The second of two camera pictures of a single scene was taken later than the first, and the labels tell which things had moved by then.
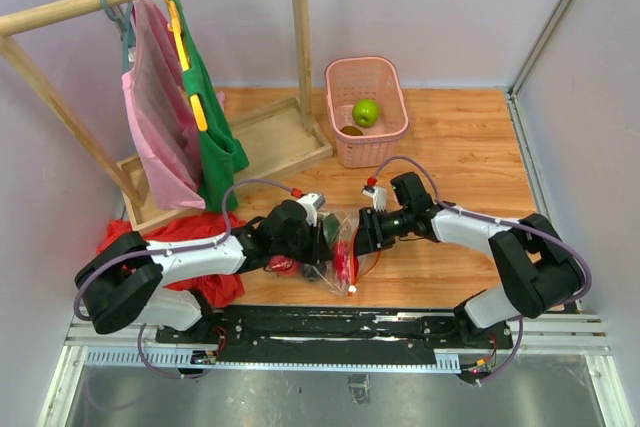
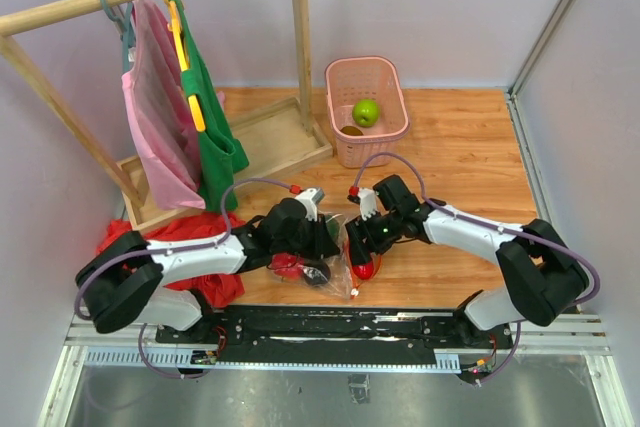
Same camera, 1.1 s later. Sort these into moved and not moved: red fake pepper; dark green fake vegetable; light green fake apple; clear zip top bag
Moved: red fake pepper
Not moved: dark green fake vegetable; clear zip top bag; light green fake apple
